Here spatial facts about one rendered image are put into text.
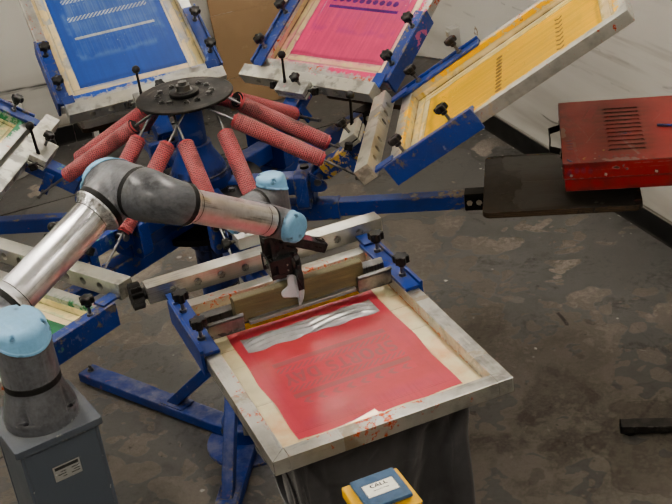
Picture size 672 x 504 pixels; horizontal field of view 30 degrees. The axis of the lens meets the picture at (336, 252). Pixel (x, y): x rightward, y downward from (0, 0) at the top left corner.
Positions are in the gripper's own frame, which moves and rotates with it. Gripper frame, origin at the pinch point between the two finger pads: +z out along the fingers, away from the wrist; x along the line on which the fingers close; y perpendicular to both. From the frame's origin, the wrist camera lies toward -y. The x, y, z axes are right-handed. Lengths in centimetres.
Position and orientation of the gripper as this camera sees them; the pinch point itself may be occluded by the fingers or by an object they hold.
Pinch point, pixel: (299, 295)
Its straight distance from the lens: 324.3
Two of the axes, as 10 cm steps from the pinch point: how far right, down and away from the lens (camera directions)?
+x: 3.8, 3.9, -8.4
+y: -9.1, 2.9, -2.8
